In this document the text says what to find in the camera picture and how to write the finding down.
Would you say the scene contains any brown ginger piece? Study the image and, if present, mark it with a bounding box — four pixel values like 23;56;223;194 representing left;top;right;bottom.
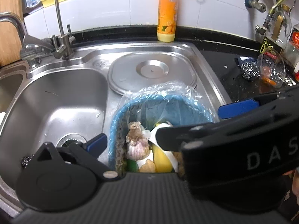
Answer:
139;159;156;173

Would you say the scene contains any person's right hand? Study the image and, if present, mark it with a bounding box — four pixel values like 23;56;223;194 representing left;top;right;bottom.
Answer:
291;168;299;200

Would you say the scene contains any large soy sauce bottle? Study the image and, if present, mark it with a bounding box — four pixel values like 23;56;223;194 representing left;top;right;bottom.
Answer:
259;4;292;54

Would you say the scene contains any thin drinking water tap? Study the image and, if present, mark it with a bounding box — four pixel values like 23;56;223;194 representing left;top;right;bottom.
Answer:
52;0;75;60

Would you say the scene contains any blue cookie snack packet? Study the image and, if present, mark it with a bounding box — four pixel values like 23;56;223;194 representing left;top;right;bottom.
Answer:
235;56;256;67

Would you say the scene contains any main sink faucet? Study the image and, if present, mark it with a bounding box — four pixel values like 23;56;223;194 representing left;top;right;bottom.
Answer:
1;12;54;68

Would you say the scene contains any blue bin with plastic liner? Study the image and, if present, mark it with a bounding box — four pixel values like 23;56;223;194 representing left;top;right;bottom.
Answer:
108;81;217;174

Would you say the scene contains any sink drain strainer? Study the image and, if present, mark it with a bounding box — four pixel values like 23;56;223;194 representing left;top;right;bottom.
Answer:
56;133;87;148

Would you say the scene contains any white paper napkin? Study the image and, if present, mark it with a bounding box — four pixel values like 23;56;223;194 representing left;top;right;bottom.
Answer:
136;121;179;173

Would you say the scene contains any steel wool ball in sink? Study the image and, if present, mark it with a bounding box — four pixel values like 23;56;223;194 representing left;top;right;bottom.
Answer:
21;155;34;168

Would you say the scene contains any stainless steel sink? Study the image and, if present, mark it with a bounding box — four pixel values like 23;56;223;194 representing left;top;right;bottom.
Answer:
1;41;231;217

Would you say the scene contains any yellow toy banana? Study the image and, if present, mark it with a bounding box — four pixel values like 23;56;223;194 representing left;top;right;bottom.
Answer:
152;144;173;173

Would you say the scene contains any wall water valve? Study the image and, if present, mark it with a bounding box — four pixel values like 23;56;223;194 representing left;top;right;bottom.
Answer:
244;0;266;13

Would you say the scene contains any steel wool ball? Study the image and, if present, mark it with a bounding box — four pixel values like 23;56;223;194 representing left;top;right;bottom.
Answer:
21;155;34;168
240;60;260;81

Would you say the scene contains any clear glass bowl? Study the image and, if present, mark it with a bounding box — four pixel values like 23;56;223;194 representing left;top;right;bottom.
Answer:
257;48;286;88

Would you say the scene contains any dark vinegar bottle yellow cap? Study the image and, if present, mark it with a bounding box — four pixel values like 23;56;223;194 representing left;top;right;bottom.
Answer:
283;24;298;73

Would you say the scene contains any orange carrot slice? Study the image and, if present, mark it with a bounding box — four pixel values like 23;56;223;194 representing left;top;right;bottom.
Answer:
261;76;276;86

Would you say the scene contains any orange dish soap bottle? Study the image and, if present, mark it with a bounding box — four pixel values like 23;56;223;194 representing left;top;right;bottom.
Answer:
157;0;178;43

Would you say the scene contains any crinkled clear foil wrapper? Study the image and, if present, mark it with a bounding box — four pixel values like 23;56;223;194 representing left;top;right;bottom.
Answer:
282;73;298;86

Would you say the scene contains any round sink lid cover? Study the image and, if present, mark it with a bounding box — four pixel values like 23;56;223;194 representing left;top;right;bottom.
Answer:
107;52;197;95

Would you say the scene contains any wooden cutting board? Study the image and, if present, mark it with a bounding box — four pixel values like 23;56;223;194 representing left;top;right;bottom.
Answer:
0;0;25;67

